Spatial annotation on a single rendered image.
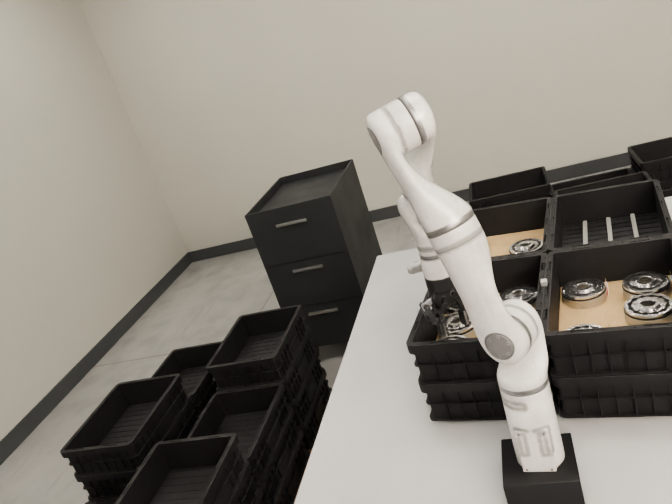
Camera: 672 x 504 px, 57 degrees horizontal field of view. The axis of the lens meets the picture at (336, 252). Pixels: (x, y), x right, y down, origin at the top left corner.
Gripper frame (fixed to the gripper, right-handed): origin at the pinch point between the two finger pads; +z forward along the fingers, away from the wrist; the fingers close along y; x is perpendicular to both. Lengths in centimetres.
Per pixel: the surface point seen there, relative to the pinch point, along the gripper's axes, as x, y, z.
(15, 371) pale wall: 268, -136, 60
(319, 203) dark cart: 148, 32, 5
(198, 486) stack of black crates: 55, -69, 43
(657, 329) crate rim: -38.8, 20.9, -2.1
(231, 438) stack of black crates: 53, -54, 32
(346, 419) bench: 17.7, -28.0, 21.2
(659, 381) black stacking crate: -38.3, 20.3, 10.2
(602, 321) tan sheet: -17.9, 28.1, 7.6
